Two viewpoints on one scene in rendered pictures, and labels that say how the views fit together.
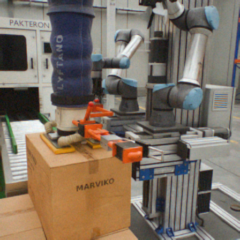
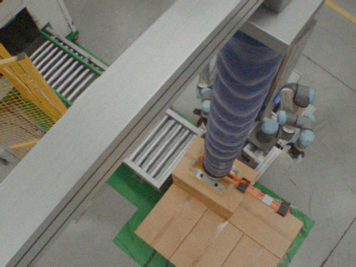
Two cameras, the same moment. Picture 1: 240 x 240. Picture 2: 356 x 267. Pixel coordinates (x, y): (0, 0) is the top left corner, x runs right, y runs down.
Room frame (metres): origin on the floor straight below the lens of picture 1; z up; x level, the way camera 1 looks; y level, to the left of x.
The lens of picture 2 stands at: (0.87, 0.75, 3.51)
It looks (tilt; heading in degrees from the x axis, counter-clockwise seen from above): 68 degrees down; 338
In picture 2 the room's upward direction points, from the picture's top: 5 degrees counter-clockwise
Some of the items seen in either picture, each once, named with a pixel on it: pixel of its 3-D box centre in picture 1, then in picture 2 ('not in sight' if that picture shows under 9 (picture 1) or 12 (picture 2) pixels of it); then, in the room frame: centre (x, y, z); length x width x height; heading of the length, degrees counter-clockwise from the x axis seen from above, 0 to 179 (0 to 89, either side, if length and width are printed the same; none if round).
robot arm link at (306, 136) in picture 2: not in sight; (305, 138); (1.15, -0.13, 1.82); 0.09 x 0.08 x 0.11; 137
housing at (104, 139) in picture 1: (111, 142); (266, 200); (0.99, 0.03, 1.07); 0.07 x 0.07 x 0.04; 29
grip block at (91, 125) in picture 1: (90, 128); (243, 185); (1.18, 0.14, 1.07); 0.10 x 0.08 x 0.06; 119
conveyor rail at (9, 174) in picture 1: (2, 147); (74, 121); (2.64, 1.22, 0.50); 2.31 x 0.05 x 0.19; 26
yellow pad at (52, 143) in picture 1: (55, 139); (208, 180); (1.36, 0.34, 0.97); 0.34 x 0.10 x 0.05; 29
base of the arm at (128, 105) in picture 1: (129, 103); not in sight; (1.92, -0.07, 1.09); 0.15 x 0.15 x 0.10
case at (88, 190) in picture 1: (73, 176); (213, 178); (1.39, 0.26, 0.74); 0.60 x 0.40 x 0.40; 29
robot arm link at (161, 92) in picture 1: (164, 95); (269, 128); (1.46, -0.25, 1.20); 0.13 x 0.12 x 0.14; 47
